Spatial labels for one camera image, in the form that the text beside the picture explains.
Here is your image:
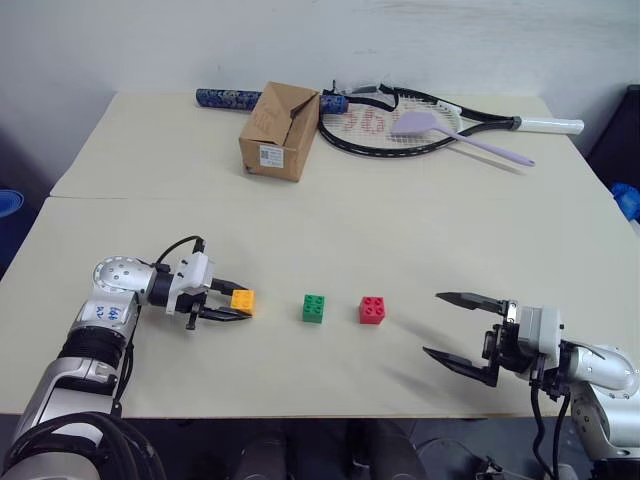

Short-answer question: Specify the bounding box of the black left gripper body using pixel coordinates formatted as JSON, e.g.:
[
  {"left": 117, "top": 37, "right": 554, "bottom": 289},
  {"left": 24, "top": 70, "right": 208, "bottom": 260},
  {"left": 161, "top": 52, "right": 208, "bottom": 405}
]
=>
[{"left": 174, "top": 278, "right": 225, "bottom": 331}]

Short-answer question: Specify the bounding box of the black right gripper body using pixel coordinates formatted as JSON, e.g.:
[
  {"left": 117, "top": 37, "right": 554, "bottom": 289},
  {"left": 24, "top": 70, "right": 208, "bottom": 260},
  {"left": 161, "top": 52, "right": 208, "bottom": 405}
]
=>
[{"left": 481, "top": 298, "right": 540, "bottom": 390}]

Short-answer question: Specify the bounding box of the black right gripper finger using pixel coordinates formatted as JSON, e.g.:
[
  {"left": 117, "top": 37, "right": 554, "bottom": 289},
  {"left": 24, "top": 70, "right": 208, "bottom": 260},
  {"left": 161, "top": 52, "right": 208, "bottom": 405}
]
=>
[
  {"left": 434, "top": 291, "right": 506, "bottom": 317},
  {"left": 422, "top": 345, "right": 499, "bottom": 390}
]

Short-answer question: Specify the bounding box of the yellow toy brick cube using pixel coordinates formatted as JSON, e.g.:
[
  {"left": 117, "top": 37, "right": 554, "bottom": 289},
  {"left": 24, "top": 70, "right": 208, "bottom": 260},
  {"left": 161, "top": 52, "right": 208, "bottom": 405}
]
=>
[{"left": 230, "top": 289, "right": 258, "bottom": 319}]

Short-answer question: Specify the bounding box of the green toy brick cube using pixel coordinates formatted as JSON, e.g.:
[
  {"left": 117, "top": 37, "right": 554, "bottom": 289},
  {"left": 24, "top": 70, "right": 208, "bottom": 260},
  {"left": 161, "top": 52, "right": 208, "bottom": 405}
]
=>
[{"left": 300, "top": 293, "right": 327, "bottom": 325}]

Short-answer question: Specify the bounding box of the red toy brick cube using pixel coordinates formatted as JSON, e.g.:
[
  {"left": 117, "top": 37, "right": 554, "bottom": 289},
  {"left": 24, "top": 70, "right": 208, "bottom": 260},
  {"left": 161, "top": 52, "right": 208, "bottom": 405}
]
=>
[{"left": 358, "top": 295, "right": 388, "bottom": 326}]

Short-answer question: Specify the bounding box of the brown cardboard box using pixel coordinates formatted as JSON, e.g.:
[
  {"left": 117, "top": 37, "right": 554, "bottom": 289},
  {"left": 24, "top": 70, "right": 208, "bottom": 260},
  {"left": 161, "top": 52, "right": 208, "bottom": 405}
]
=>
[{"left": 238, "top": 81, "right": 321, "bottom": 183}]

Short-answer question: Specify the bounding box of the blue plastic bag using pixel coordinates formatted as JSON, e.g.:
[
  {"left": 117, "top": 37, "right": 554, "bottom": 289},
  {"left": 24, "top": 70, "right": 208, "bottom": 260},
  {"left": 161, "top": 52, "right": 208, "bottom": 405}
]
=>
[{"left": 611, "top": 181, "right": 640, "bottom": 222}]

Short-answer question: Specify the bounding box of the dark blue patterned tube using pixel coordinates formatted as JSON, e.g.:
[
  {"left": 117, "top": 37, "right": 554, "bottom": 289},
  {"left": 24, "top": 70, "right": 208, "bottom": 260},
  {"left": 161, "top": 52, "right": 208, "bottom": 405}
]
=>
[{"left": 195, "top": 79, "right": 401, "bottom": 115}]

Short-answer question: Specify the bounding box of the lilac plastic spatula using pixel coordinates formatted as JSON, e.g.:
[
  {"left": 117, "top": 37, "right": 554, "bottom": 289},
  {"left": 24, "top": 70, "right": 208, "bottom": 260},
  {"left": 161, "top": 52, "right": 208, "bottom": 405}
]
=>
[{"left": 390, "top": 111, "right": 537, "bottom": 168}]

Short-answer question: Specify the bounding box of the black racket with white grip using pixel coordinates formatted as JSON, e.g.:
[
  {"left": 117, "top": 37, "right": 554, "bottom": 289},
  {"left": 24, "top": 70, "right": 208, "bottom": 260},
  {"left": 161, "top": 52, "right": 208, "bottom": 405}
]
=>
[{"left": 318, "top": 87, "right": 585, "bottom": 160}]

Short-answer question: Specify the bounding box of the blue round container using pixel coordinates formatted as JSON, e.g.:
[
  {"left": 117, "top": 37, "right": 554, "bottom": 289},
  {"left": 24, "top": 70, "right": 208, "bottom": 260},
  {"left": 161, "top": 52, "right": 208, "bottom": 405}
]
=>
[{"left": 0, "top": 188, "right": 26, "bottom": 220}]

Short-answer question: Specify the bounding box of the black chair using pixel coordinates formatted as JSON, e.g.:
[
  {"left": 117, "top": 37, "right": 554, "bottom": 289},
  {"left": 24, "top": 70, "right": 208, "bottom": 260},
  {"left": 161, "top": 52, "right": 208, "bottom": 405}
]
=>
[{"left": 584, "top": 84, "right": 640, "bottom": 195}]

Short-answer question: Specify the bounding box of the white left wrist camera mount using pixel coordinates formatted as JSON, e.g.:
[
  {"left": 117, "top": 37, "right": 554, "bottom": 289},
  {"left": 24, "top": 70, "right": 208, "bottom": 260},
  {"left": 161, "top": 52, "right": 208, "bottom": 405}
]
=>
[{"left": 166, "top": 252, "right": 216, "bottom": 317}]

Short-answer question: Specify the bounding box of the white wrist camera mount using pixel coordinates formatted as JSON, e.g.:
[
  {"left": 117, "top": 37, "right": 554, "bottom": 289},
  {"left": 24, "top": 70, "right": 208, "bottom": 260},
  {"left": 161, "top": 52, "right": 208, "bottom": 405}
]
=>
[
  {"left": 166, "top": 252, "right": 216, "bottom": 317},
  {"left": 516, "top": 304, "right": 565, "bottom": 372}
]

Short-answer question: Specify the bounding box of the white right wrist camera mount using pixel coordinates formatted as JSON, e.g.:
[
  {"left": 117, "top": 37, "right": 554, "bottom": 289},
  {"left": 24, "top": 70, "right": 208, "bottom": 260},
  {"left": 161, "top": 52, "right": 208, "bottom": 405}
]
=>
[{"left": 516, "top": 304, "right": 565, "bottom": 372}]

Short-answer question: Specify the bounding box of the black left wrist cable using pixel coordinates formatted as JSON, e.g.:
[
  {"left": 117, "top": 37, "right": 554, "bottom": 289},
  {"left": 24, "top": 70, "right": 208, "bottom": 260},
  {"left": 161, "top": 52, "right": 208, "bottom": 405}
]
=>
[{"left": 153, "top": 234, "right": 207, "bottom": 274}]

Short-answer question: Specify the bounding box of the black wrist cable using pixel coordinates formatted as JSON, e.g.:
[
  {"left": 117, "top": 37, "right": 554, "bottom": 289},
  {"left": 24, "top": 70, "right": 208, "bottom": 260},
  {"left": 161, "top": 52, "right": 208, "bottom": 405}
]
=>
[
  {"left": 153, "top": 234, "right": 207, "bottom": 274},
  {"left": 528, "top": 369, "right": 574, "bottom": 479}
]

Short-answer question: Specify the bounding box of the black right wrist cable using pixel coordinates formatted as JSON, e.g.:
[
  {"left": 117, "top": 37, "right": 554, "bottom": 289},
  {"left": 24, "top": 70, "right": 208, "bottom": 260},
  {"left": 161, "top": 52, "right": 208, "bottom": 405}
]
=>
[{"left": 528, "top": 369, "right": 574, "bottom": 479}]

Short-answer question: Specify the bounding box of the black cable bundle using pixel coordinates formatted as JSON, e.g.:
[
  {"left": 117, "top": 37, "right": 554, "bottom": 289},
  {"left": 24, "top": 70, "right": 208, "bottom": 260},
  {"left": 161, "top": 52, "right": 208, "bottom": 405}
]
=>
[{"left": 0, "top": 410, "right": 167, "bottom": 480}]

